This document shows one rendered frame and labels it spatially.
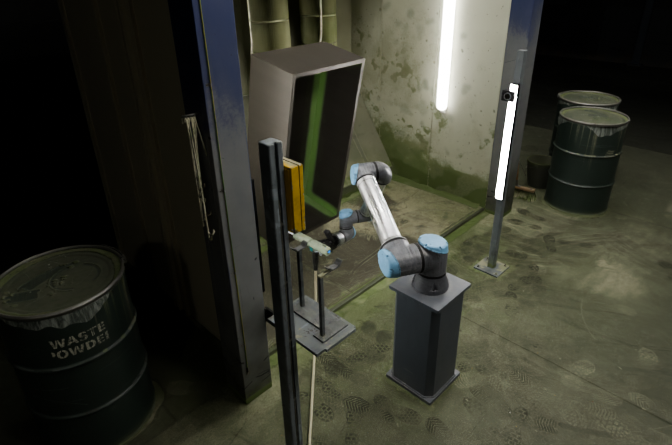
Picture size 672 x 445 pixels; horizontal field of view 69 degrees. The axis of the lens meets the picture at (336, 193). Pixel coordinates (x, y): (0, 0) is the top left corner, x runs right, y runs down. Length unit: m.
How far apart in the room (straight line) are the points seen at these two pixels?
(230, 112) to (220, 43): 0.28
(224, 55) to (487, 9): 2.79
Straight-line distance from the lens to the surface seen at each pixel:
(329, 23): 4.52
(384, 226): 2.51
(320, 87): 3.38
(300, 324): 2.14
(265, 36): 4.13
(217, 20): 2.03
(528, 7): 4.25
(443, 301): 2.53
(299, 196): 1.71
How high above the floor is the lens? 2.18
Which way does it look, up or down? 26 degrees down
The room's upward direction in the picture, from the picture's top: 1 degrees counter-clockwise
